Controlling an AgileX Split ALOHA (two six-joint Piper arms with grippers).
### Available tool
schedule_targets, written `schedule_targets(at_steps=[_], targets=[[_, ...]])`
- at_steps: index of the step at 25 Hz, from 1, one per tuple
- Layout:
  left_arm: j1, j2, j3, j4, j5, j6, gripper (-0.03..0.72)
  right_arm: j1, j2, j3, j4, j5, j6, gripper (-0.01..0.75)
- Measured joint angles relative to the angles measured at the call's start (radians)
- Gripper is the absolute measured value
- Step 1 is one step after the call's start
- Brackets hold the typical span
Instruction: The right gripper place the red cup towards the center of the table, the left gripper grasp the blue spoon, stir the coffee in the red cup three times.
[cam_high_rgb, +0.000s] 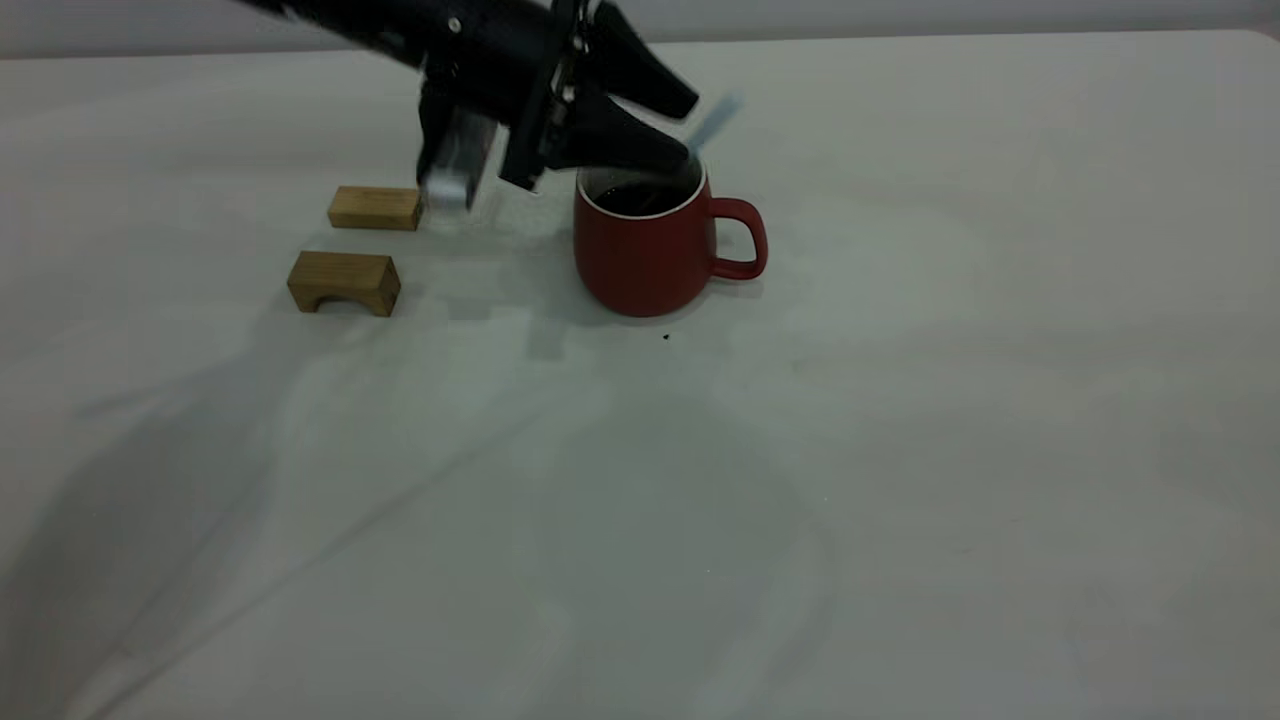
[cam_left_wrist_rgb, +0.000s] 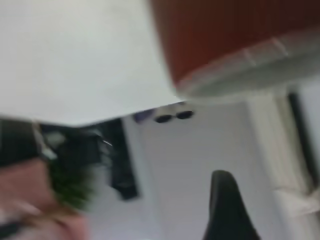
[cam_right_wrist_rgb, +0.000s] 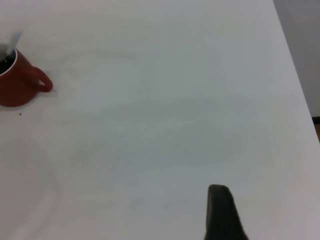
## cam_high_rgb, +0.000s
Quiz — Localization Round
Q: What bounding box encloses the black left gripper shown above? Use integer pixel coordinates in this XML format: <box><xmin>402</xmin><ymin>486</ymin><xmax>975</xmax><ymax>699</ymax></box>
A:
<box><xmin>420</xmin><ymin>0</ymin><xmax>700</xmax><ymax>191</ymax></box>

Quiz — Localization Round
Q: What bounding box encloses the red ceramic cup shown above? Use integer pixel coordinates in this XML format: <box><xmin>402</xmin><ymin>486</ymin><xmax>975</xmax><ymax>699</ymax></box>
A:
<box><xmin>573</xmin><ymin>165</ymin><xmax>769</xmax><ymax>319</ymax></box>

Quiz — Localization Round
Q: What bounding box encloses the flat wooden block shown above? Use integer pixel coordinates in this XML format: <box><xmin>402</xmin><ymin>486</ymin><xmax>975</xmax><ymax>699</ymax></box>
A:
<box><xmin>328</xmin><ymin>186</ymin><xmax>424</xmax><ymax>232</ymax></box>

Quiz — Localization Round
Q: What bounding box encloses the arched wooden block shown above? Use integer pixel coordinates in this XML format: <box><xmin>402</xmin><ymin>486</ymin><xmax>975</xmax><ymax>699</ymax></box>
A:
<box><xmin>287</xmin><ymin>250</ymin><xmax>402</xmax><ymax>318</ymax></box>

